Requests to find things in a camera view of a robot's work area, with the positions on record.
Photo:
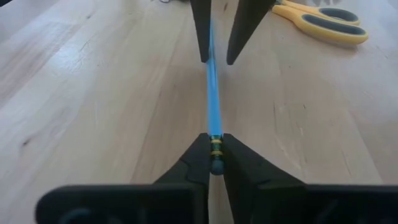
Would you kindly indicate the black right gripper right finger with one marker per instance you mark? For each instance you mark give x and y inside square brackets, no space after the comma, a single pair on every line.
[258,199]

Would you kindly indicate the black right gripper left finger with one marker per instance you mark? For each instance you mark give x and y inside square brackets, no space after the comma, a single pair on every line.
[174,202]

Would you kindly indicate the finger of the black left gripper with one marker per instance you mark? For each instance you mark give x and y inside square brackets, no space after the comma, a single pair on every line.
[245,28]
[203,28]

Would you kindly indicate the blue pencil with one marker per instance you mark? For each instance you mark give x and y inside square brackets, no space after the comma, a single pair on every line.
[214,102]

